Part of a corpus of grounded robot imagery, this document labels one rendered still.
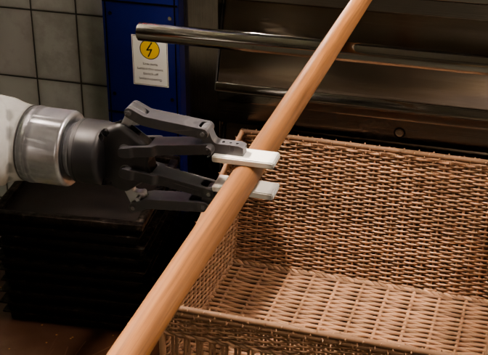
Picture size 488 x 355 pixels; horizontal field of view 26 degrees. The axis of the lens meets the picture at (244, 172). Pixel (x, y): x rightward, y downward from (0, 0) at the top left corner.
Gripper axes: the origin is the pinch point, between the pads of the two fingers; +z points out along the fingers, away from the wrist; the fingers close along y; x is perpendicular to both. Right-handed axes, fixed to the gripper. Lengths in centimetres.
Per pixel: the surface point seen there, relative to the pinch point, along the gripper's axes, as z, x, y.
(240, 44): -15, -49, 4
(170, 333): -24, -38, 52
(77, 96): -62, -87, 33
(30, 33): -71, -86, 20
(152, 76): -44, -83, 25
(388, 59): 7.9, -49.2, 3.6
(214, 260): -25, -65, 54
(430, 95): 11, -85, 23
